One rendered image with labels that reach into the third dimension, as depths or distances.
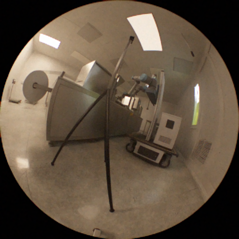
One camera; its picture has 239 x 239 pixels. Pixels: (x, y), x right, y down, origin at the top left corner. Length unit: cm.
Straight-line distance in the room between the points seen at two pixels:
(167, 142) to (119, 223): 111
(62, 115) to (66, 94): 23
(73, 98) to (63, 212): 101
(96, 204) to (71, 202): 17
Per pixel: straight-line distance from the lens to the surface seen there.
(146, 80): 133
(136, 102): 258
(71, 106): 91
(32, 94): 115
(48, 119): 88
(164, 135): 118
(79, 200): 62
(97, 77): 133
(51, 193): 66
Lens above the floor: 59
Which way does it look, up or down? 3 degrees down
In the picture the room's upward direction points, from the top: 17 degrees clockwise
